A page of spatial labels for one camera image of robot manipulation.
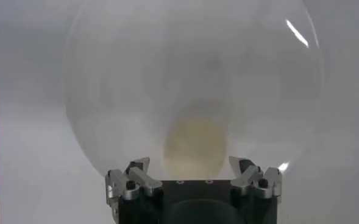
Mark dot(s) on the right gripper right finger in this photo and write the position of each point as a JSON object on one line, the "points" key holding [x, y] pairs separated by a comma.
{"points": [[270, 182]]}

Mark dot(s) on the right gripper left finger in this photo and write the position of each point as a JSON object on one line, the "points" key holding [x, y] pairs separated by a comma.
{"points": [[119, 182]]}

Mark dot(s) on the white steamed baozi bun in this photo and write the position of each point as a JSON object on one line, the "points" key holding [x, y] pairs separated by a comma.
{"points": [[194, 146]]}

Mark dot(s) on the white round ceramic plate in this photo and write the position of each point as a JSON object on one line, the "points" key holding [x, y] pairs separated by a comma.
{"points": [[121, 76]]}

